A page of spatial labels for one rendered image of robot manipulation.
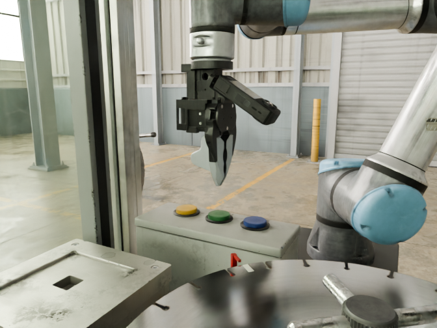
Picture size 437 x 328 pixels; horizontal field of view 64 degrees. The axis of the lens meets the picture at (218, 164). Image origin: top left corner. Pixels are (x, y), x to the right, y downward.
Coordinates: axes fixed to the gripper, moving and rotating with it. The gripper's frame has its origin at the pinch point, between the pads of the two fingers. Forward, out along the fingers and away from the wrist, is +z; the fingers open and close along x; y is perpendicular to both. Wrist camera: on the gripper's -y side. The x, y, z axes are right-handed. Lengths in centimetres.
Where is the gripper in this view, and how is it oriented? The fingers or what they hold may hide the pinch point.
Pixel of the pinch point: (222, 179)
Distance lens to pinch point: 62.3
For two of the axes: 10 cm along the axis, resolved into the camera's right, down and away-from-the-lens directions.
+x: -4.7, 1.8, -8.7
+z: 0.0, 9.8, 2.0
